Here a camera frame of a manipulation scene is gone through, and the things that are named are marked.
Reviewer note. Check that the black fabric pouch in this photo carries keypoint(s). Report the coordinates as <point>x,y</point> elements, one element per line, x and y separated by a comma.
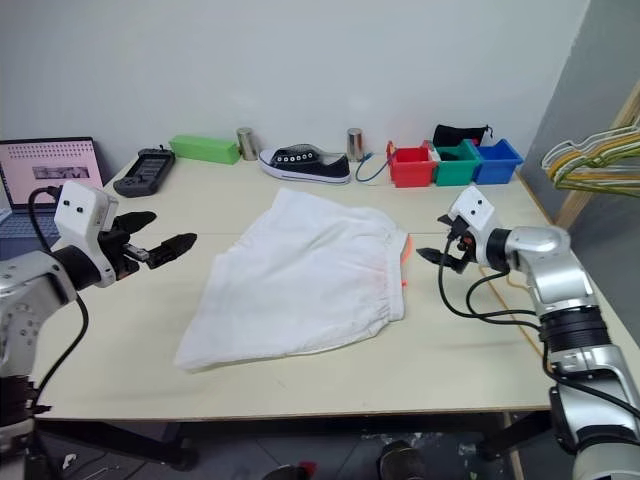
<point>457,135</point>

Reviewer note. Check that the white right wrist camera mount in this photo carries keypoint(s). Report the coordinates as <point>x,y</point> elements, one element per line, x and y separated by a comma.
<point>475,207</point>

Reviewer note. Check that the metal cylinder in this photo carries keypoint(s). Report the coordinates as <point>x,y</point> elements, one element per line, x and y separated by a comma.
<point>355,145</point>
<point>247,144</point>

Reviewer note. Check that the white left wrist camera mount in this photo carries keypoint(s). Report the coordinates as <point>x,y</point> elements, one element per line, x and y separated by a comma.
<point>80,210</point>

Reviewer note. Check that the green rectangular box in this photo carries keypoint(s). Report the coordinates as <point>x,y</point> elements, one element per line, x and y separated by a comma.
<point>202,149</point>

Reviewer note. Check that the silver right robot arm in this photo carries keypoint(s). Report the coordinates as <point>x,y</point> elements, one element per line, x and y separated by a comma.
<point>555,270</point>

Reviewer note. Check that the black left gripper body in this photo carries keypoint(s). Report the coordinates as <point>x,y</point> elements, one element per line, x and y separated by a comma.
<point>116,250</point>

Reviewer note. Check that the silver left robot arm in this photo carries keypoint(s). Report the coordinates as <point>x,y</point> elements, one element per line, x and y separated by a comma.
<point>30,285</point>

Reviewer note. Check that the open laptop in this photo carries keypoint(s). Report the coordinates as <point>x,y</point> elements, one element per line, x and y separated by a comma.
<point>50,170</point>

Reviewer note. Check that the blue plastic bin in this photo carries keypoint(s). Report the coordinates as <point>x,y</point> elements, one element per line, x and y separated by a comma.
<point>495,167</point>

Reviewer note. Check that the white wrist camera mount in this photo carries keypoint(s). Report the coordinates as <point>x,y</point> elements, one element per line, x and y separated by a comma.
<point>475,207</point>
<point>80,210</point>

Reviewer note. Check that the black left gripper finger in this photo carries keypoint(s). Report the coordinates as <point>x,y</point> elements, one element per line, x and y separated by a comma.
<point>175,247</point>
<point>137,220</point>

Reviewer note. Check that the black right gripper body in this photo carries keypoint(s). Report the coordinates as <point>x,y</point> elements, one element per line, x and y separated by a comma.
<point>464,247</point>

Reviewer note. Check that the black and white sneaker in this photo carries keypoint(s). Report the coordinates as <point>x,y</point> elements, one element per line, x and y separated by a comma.
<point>310,167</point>

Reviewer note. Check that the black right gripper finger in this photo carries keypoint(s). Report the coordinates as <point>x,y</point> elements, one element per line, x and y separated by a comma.
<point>444,220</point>
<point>435,255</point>

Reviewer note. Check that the dark rounded shape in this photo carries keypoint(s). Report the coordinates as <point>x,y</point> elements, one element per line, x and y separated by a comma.
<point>400,462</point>

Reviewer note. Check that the black handheld controller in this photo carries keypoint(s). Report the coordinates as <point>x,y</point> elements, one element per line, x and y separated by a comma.
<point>145,172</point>

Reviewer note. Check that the red plastic bin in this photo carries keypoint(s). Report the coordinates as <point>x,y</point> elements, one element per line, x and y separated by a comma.
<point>410,172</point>

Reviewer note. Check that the white shorts garment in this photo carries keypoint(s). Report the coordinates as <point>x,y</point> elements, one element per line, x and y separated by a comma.
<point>300,275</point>

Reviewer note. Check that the wooden table leg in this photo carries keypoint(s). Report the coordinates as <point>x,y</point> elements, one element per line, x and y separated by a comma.
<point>515,445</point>

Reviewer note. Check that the green plastic bin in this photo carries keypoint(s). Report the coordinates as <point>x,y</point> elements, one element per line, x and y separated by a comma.
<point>455,172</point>

